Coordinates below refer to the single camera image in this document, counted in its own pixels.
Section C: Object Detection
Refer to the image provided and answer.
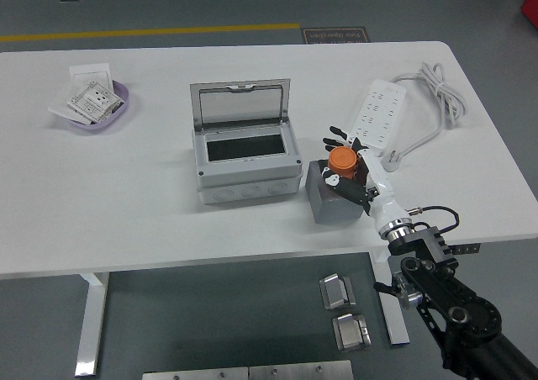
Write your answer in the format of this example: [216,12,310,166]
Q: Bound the red object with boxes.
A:
[520,0,538,28]

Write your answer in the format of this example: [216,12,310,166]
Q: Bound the orange cylinder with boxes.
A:
[328,146,359,180]

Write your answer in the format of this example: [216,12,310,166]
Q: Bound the grey metal base plate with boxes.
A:
[141,367,250,380]
[248,359,355,380]

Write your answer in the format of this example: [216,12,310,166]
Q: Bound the white blank switch plate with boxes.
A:
[69,63,113,91]

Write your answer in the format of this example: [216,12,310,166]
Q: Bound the small metal floor bracket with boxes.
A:
[331,312,373,352]
[319,273,357,311]

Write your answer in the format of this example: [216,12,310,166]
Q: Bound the white socket panel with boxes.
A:
[66,81,124,124]

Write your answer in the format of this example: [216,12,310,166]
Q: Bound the brown floor sign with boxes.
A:
[300,26,372,45]

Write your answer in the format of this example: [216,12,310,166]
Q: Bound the grey junction box clear lid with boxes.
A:
[189,77,303,205]

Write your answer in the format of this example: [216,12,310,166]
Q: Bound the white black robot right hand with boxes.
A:
[321,125,411,236]

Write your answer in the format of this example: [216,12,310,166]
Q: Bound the grey cube with round hole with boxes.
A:
[307,159,366,224]

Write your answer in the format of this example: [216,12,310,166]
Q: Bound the white table leg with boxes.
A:
[369,251,411,346]
[74,272,111,377]

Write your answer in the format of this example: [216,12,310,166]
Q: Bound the white flat cover plate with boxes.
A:
[48,104,92,125]

